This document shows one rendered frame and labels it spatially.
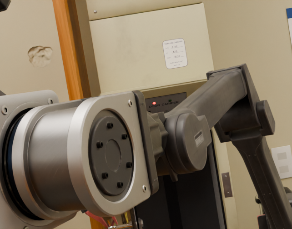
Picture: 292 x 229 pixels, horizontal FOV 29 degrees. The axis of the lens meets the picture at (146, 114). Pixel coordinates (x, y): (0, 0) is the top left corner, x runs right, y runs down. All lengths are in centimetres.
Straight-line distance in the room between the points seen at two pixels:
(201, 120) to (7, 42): 135
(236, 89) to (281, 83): 105
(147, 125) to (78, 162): 14
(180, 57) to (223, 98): 64
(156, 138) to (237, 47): 141
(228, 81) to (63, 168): 53
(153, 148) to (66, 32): 88
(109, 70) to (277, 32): 74
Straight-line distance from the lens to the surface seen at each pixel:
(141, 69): 158
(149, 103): 150
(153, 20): 159
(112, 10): 159
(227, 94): 99
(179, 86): 147
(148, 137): 64
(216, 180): 166
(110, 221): 138
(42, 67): 203
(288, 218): 127
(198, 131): 76
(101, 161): 55
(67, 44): 150
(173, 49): 159
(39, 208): 58
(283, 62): 209
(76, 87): 149
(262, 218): 152
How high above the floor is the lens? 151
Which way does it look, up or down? 3 degrees down
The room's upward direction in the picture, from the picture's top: 9 degrees counter-clockwise
